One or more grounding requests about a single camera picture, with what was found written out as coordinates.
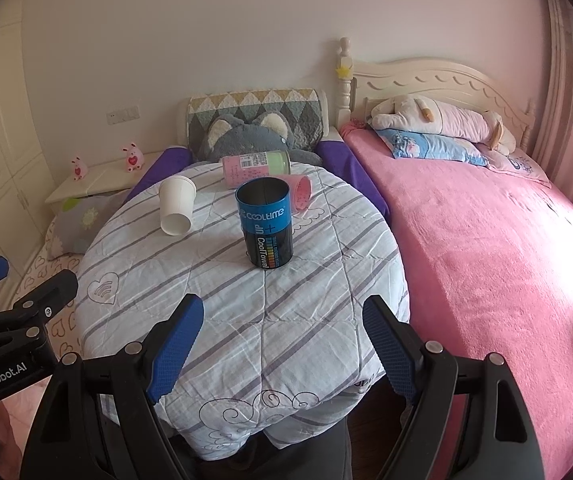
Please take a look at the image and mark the white paper cup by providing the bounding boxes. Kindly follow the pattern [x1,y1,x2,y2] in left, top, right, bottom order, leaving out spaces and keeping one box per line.
[159,176,198,237]

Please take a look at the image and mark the cream wooden headboard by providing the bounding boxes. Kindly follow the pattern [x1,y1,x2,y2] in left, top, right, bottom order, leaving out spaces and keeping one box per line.
[333,37,537,151]

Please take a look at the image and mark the pink and green canister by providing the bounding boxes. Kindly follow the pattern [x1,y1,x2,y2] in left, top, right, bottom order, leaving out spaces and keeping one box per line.
[221,150,292,190]

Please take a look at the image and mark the cream wardrobe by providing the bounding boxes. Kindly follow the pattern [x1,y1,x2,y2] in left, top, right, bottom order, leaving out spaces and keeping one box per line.
[0,0,62,281]

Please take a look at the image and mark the blue and black can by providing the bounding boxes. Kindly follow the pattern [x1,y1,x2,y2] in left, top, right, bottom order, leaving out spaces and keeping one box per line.
[235,176,294,270]

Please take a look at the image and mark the pink curtain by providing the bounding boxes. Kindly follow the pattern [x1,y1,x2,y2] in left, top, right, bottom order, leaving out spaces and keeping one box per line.
[529,0,573,241]

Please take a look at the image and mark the blue cartoon pillow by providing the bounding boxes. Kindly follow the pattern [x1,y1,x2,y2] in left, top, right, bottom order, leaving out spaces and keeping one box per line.
[373,127,489,168]

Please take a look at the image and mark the pink fleece blanket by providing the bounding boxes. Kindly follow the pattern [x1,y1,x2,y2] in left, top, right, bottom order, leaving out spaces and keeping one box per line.
[341,122,573,480]

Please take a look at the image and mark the white pillow with blue print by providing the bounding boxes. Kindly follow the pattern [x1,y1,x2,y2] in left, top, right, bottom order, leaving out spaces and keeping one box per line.
[481,150,552,186]

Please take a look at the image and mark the pink plastic cup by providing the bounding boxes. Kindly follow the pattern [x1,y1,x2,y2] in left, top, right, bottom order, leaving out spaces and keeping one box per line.
[284,175,313,215]

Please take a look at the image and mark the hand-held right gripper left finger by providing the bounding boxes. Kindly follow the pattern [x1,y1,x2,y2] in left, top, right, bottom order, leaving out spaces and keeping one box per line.
[19,294,204,480]

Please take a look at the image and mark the diamond pattern quilted cushion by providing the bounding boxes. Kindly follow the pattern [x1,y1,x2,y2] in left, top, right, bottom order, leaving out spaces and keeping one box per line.
[179,88,328,153]

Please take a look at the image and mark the grey plush toy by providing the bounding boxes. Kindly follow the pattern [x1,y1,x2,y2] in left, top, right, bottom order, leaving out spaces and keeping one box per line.
[197,112,323,166]

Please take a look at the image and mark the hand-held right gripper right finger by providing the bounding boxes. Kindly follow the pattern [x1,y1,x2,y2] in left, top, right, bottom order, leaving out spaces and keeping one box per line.
[362,295,547,480]

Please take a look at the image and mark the cream nightstand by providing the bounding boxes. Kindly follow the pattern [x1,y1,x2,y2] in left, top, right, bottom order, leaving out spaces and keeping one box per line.
[45,150,167,206]

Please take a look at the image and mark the grey flower cushion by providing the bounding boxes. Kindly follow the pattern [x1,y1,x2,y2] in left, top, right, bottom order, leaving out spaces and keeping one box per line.
[46,192,130,261]

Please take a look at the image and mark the heart print sheet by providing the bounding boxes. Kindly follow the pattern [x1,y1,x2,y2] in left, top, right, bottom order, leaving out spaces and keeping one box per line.
[14,252,84,361]

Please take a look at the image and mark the purple bolster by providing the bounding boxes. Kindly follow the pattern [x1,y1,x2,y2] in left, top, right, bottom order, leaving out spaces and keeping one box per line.
[125,146,192,206]
[316,137,392,221]

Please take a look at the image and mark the white and pink plush toy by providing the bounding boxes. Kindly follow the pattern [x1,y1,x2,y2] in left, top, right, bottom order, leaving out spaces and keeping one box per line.
[370,96,517,156]

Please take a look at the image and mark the white wall socket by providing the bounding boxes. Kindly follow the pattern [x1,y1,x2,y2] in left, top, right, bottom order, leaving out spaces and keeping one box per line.
[106,106,140,123]

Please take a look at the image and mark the striped light blue quilt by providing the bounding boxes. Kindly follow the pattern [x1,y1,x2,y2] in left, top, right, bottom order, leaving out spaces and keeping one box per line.
[74,162,412,463]

